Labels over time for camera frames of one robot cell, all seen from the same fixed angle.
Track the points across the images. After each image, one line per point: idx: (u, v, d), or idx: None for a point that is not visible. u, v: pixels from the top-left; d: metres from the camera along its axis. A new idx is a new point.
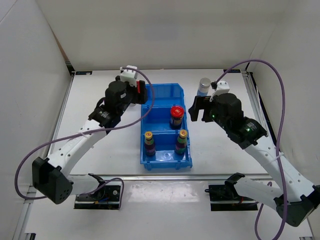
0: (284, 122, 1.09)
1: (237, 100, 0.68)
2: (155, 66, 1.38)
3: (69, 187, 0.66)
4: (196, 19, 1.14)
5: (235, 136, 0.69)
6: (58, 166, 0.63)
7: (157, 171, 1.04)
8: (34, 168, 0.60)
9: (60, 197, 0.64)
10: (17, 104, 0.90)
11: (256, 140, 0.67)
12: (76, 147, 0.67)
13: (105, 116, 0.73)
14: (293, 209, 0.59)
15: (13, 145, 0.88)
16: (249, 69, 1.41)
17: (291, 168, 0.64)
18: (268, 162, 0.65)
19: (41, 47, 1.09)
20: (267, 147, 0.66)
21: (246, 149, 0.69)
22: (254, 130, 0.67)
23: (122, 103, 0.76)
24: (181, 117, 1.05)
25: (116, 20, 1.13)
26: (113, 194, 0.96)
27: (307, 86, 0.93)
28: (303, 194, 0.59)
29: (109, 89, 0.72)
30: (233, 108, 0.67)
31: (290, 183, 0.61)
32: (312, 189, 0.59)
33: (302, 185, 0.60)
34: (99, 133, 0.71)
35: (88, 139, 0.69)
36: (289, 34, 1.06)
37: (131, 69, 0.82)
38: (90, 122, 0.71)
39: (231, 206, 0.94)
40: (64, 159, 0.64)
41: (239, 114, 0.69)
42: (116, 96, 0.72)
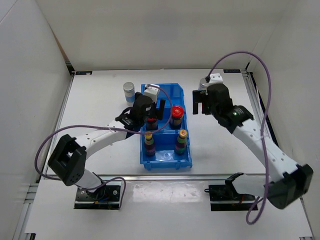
0: (284, 122, 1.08)
1: (225, 88, 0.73)
2: (155, 66, 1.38)
3: (82, 172, 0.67)
4: (196, 19, 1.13)
5: (222, 120, 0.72)
6: (84, 146, 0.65)
7: (156, 171, 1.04)
8: (62, 140, 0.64)
9: (71, 179, 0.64)
10: (17, 104, 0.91)
11: (242, 123, 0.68)
12: (102, 136, 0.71)
13: (128, 123, 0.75)
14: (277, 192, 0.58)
15: (13, 145, 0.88)
16: (250, 69, 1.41)
17: (276, 148, 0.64)
18: (252, 142, 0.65)
19: (41, 47, 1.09)
20: (252, 129, 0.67)
21: (234, 133, 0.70)
22: (240, 114, 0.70)
23: (146, 116, 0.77)
24: (181, 117, 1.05)
25: (116, 20, 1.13)
26: (113, 194, 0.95)
27: (306, 86, 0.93)
28: (285, 171, 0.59)
29: (137, 101, 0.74)
30: (222, 93, 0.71)
31: (273, 161, 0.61)
32: (295, 168, 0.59)
33: (285, 164, 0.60)
34: (122, 133, 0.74)
35: (113, 135, 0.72)
36: (289, 34, 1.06)
37: (154, 86, 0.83)
38: (116, 122, 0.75)
39: (231, 206, 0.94)
40: (89, 144, 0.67)
41: (227, 100, 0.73)
42: (141, 109, 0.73)
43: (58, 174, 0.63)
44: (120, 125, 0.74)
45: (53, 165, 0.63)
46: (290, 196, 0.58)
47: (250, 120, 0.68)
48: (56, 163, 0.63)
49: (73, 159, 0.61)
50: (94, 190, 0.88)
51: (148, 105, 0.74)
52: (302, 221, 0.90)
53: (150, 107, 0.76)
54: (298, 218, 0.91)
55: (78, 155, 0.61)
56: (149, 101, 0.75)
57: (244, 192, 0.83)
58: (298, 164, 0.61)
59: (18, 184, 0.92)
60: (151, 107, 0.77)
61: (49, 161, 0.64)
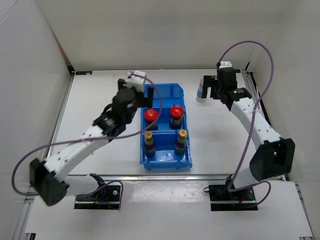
0: (285, 122, 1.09)
1: (233, 70, 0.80)
2: (155, 66, 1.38)
3: (64, 191, 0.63)
4: (196, 19, 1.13)
5: (224, 98, 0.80)
6: (53, 172, 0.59)
7: (157, 171, 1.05)
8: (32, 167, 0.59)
9: (54, 200, 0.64)
10: (17, 104, 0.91)
11: (239, 99, 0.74)
12: (75, 153, 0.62)
13: (109, 124, 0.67)
14: (257, 160, 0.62)
15: (13, 145, 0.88)
16: (250, 69, 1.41)
17: (265, 122, 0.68)
18: (244, 115, 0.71)
19: (41, 47, 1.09)
20: (247, 104, 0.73)
21: (232, 109, 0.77)
22: (240, 93, 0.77)
23: (129, 113, 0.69)
24: (181, 117, 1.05)
25: (116, 20, 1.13)
26: (113, 194, 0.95)
27: (307, 86, 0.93)
28: (267, 139, 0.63)
29: (116, 97, 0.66)
30: (227, 74, 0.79)
31: (258, 131, 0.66)
32: (277, 139, 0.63)
33: (269, 134, 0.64)
34: (100, 141, 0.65)
35: (89, 146, 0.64)
36: (289, 34, 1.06)
37: (139, 75, 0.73)
38: (93, 128, 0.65)
39: (231, 206, 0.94)
40: (60, 166, 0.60)
41: (232, 81, 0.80)
42: (122, 105, 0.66)
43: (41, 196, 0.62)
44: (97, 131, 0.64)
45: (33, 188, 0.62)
46: (269, 165, 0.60)
47: (248, 98, 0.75)
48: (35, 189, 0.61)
49: (46, 188, 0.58)
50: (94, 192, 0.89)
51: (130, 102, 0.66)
52: (302, 220, 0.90)
53: (132, 102, 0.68)
54: (298, 218, 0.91)
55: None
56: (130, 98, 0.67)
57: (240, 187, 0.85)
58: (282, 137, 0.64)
59: (18, 184, 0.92)
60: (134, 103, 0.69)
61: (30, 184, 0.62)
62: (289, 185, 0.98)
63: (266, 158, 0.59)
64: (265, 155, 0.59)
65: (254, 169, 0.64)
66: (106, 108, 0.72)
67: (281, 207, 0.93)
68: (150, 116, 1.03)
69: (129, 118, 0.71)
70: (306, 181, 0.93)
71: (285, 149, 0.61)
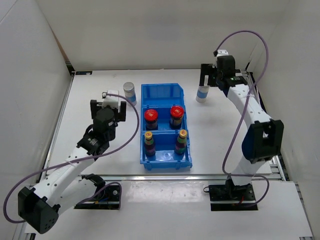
0: (285, 122, 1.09)
1: (231, 57, 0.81)
2: (155, 66, 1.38)
3: (56, 217, 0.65)
4: (196, 19, 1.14)
5: (221, 84, 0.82)
6: (44, 197, 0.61)
7: (157, 171, 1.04)
8: (20, 197, 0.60)
9: (45, 227, 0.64)
10: (17, 104, 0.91)
11: (235, 85, 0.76)
12: (63, 176, 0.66)
13: (93, 143, 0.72)
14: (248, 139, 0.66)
15: (13, 145, 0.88)
16: (250, 69, 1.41)
17: (257, 105, 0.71)
18: (238, 99, 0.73)
19: (41, 47, 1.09)
20: (242, 90, 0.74)
21: (228, 95, 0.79)
22: (236, 80, 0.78)
23: (110, 130, 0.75)
24: (181, 117, 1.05)
25: (116, 20, 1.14)
26: (113, 194, 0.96)
27: (306, 86, 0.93)
28: (257, 120, 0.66)
29: (96, 118, 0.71)
30: (226, 62, 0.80)
31: (251, 113, 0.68)
32: (267, 120, 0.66)
33: (261, 116, 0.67)
34: (87, 161, 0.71)
35: (76, 168, 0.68)
36: (289, 34, 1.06)
37: (113, 93, 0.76)
38: (78, 150, 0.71)
39: (231, 206, 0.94)
40: (51, 190, 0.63)
41: (230, 69, 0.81)
42: (104, 125, 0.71)
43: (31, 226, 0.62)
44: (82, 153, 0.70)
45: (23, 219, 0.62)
46: (259, 144, 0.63)
47: (243, 84, 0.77)
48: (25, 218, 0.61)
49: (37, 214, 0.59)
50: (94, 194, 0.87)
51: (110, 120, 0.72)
52: (302, 220, 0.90)
53: (112, 121, 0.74)
54: (298, 218, 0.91)
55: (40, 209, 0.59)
56: (110, 117, 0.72)
57: (239, 182, 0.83)
58: (272, 119, 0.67)
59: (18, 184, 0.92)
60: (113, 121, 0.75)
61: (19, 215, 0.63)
62: (289, 185, 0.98)
63: (255, 136, 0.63)
64: (254, 133, 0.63)
65: (246, 148, 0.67)
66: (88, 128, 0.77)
67: (281, 207, 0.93)
68: (150, 116, 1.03)
69: (111, 135, 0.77)
70: (306, 181, 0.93)
71: (275, 130, 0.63)
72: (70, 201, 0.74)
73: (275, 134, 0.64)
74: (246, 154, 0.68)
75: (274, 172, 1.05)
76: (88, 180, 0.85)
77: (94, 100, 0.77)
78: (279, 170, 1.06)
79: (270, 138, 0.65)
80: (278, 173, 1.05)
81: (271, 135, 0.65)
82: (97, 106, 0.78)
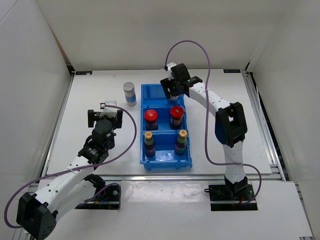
0: (285, 122, 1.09)
1: (182, 64, 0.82)
2: (155, 66, 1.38)
3: (54, 223, 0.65)
4: (196, 19, 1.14)
5: (181, 88, 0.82)
6: (45, 203, 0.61)
7: (157, 171, 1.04)
8: (22, 201, 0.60)
9: (43, 233, 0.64)
10: (17, 104, 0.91)
11: (193, 84, 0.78)
12: (65, 183, 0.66)
13: (94, 153, 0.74)
14: (219, 127, 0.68)
15: (12, 145, 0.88)
16: (250, 69, 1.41)
17: (217, 96, 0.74)
18: (200, 96, 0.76)
19: (41, 47, 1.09)
20: (200, 87, 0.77)
21: (191, 96, 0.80)
22: (192, 80, 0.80)
23: (110, 140, 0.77)
24: (181, 117, 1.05)
25: (116, 20, 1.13)
26: (113, 194, 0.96)
27: (306, 86, 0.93)
28: (220, 107, 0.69)
29: (95, 130, 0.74)
30: (179, 68, 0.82)
31: (213, 103, 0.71)
32: (228, 105, 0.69)
33: (222, 103, 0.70)
34: (88, 169, 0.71)
35: (77, 176, 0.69)
36: (289, 33, 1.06)
37: (111, 105, 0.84)
38: (79, 158, 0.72)
39: (231, 206, 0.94)
40: (51, 197, 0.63)
41: (185, 73, 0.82)
42: (103, 135, 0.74)
43: (29, 232, 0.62)
44: (83, 160, 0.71)
45: (22, 223, 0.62)
46: (229, 127, 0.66)
47: (199, 82, 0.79)
48: (25, 222, 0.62)
49: (37, 219, 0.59)
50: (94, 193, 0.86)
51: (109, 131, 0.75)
52: (302, 221, 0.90)
53: (111, 132, 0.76)
54: (298, 218, 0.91)
55: (41, 215, 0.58)
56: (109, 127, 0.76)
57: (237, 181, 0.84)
58: (232, 103, 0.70)
59: (18, 184, 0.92)
60: (112, 132, 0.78)
61: (18, 218, 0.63)
62: (289, 185, 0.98)
63: (223, 122, 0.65)
64: (220, 120, 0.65)
65: (220, 136, 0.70)
66: (88, 139, 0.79)
67: (281, 207, 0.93)
68: (150, 116, 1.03)
69: (110, 145, 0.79)
70: (305, 182, 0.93)
71: (237, 111, 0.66)
72: (68, 205, 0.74)
73: (239, 114, 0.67)
74: (222, 141, 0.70)
75: (274, 171, 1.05)
76: (88, 181, 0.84)
77: (93, 110, 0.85)
78: (279, 170, 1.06)
79: (236, 118, 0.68)
80: (278, 173, 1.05)
81: (236, 116, 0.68)
82: (94, 116, 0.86)
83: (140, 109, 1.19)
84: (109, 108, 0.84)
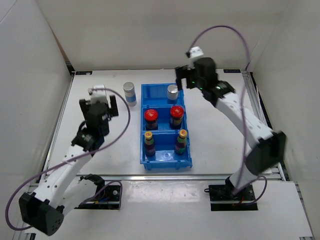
0: (285, 122, 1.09)
1: (212, 62, 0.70)
2: (155, 66, 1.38)
3: (61, 217, 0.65)
4: (196, 19, 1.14)
5: (207, 95, 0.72)
6: (46, 200, 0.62)
7: (157, 171, 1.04)
8: (21, 203, 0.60)
9: (52, 228, 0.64)
10: (17, 104, 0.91)
11: (224, 95, 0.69)
12: (62, 177, 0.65)
13: (88, 139, 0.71)
14: (253, 157, 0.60)
15: (13, 145, 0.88)
16: (250, 68, 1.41)
17: (255, 119, 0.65)
18: (233, 113, 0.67)
19: (41, 47, 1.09)
20: (233, 101, 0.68)
21: (218, 107, 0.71)
22: (223, 88, 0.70)
23: (105, 123, 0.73)
24: (181, 117, 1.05)
25: (115, 20, 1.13)
26: (113, 194, 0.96)
27: (306, 86, 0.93)
28: (260, 136, 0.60)
29: (89, 114, 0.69)
30: (209, 68, 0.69)
31: (250, 128, 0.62)
32: (270, 134, 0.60)
33: (262, 131, 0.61)
34: (83, 158, 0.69)
35: (73, 167, 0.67)
36: (289, 33, 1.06)
37: (100, 88, 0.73)
38: (73, 148, 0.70)
39: (231, 206, 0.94)
40: (51, 193, 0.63)
41: (213, 75, 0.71)
42: (98, 118, 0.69)
43: (38, 229, 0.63)
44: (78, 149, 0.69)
45: (28, 222, 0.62)
46: (265, 160, 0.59)
47: (232, 93, 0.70)
48: (30, 222, 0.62)
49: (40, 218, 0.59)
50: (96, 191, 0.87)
51: (104, 113, 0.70)
52: (302, 220, 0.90)
53: (106, 114, 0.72)
54: (298, 218, 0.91)
55: None
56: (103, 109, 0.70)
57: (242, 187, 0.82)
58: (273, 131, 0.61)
59: (18, 184, 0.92)
60: (107, 114, 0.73)
61: (24, 218, 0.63)
62: (289, 185, 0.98)
63: (261, 156, 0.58)
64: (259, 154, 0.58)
65: (250, 165, 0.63)
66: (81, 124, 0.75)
67: (281, 207, 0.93)
68: (150, 116, 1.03)
69: (105, 128, 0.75)
70: (306, 181, 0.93)
71: (278, 144, 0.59)
72: (72, 201, 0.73)
73: (280, 147, 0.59)
74: (251, 170, 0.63)
75: (274, 172, 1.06)
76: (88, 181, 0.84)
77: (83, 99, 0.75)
78: (279, 169, 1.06)
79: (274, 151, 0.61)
80: (278, 173, 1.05)
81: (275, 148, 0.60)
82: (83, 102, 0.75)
83: (140, 109, 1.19)
84: (100, 89, 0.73)
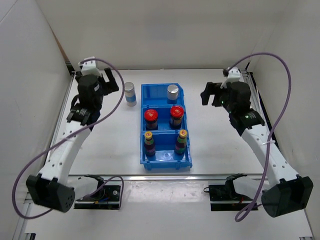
0: (285, 122, 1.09)
1: (248, 90, 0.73)
2: (155, 66, 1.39)
3: (73, 193, 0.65)
4: (196, 19, 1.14)
5: (234, 121, 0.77)
6: (54, 178, 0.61)
7: (157, 171, 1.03)
8: (29, 184, 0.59)
9: (66, 205, 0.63)
10: (17, 104, 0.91)
11: (251, 126, 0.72)
12: (65, 153, 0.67)
13: (84, 114, 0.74)
14: (272, 195, 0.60)
15: (13, 145, 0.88)
16: (249, 69, 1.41)
17: (280, 157, 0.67)
18: (258, 146, 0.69)
19: (41, 47, 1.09)
20: (260, 133, 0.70)
21: (243, 135, 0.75)
22: (252, 118, 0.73)
23: (97, 95, 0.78)
24: (181, 117, 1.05)
25: (115, 20, 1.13)
26: (113, 194, 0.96)
27: (306, 86, 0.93)
28: (283, 178, 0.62)
29: (80, 87, 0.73)
30: (241, 97, 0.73)
31: (274, 166, 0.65)
32: (294, 177, 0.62)
33: (285, 171, 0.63)
34: (82, 133, 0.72)
35: (74, 143, 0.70)
36: (289, 33, 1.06)
37: (89, 61, 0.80)
38: (70, 125, 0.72)
39: (231, 206, 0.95)
40: (58, 170, 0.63)
41: (245, 103, 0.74)
42: (89, 90, 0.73)
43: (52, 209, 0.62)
44: (75, 125, 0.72)
45: (41, 204, 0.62)
46: (284, 203, 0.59)
47: (260, 125, 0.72)
48: (43, 202, 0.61)
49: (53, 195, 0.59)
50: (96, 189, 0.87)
51: (95, 84, 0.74)
52: (302, 220, 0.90)
53: (97, 86, 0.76)
54: (298, 218, 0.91)
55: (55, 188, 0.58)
56: (93, 80, 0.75)
57: (241, 192, 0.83)
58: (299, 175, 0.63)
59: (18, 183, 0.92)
60: (98, 86, 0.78)
61: (35, 201, 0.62)
62: None
63: (282, 197, 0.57)
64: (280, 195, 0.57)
65: (268, 201, 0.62)
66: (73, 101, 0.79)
67: None
68: (150, 116, 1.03)
69: (98, 101, 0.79)
70: None
71: (302, 189, 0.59)
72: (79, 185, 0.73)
73: (303, 193, 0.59)
74: (267, 206, 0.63)
75: None
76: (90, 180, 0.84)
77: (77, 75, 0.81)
78: None
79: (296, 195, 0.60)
80: None
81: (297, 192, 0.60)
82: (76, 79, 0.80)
83: (140, 109, 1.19)
84: (90, 62, 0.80)
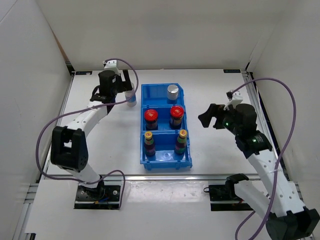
0: (285, 122, 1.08)
1: (254, 113, 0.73)
2: (155, 66, 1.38)
3: (87, 155, 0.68)
4: (196, 19, 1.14)
5: (241, 145, 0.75)
6: (79, 128, 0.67)
7: (157, 171, 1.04)
8: (55, 131, 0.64)
9: (80, 163, 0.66)
10: (17, 104, 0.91)
11: (259, 152, 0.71)
12: (89, 116, 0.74)
13: (103, 98, 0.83)
14: (276, 224, 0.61)
15: (13, 145, 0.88)
16: (250, 69, 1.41)
17: (288, 185, 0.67)
18: (265, 173, 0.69)
19: (41, 47, 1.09)
20: (268, 160, 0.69)
21: (249, 159, 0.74)
22: (260, 142, 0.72)
23: (115, 85, 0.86)
24: (181, 117, 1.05)
25: (115, 20, 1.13)
26: (113, 194, 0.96)
27: (307, 86, 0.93)
28: (289, 209, 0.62)
29: (101, 77, 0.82)
30: (247, 119, 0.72)
31: (280, 197, 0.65)
32: (301, 209, 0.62)
33: (292, 202, 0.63)
34: (103, 108, 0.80)
35: (96, 112, 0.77)
36: (289, 33, 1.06)
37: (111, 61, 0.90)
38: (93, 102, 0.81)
39: (231, 206, 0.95)
40: (81, 126, 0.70)
41: (252, 125, 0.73)
42: (109, 80, 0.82)
43: (67, 163, 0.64)
44: (96, 103, 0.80)
45: (60, 156, 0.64)
46: (289, 233, 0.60)
47: (268, 150, 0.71)
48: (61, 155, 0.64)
49: (75, 143, 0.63)
50: (95, 186, 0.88)
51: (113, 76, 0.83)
52: None
53: (115, 77, 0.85)
54: None
55: (79, 136, 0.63)
56: (112, 73, 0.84)
57: (241, 196, 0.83)
58: (305, 207, 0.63)
59: (18, 183, 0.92)
60: (116, 78, 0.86)
61: (54, 153, 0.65)
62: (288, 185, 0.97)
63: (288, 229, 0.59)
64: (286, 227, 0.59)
65: (271, 227, 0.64)
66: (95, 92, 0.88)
67: None
68: (150, 116, 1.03)
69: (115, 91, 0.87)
70: (305, 182, 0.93)
71: (308, 222, 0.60)
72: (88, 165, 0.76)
73: (308, 225, 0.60)
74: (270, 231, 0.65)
75: None
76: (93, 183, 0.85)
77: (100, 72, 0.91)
78: None
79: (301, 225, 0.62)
80: None
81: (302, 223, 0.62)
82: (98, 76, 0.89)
83: (140, 109, 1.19)
84: (112, 61, 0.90)
